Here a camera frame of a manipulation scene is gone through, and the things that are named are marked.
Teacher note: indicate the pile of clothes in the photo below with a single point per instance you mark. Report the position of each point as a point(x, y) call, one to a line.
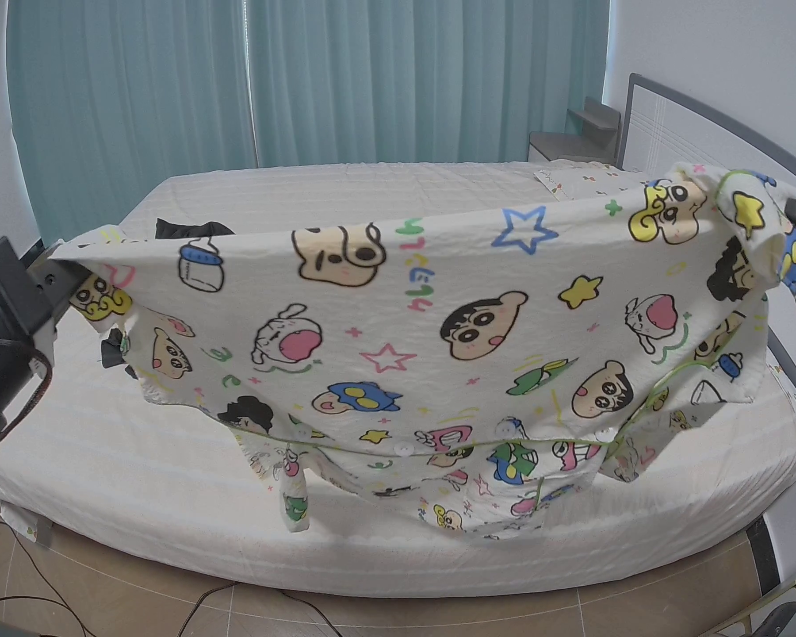
point(186, 228)

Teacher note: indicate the white printed pyjama top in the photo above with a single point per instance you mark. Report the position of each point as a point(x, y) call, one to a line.
point(438, 289)

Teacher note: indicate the grey bedside table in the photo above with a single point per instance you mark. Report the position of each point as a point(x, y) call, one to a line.
point(570, 143)

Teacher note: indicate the white printed pillow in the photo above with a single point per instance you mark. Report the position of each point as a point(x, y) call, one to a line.
point(584, 180)

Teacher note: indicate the bed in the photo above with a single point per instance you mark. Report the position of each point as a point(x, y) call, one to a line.
point(398, 190)

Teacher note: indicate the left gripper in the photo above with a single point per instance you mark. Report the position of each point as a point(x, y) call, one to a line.
point(13, 296)

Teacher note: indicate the blue-green curtain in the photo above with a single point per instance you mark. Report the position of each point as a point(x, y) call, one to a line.
point(132, 90)
point(424, 57)

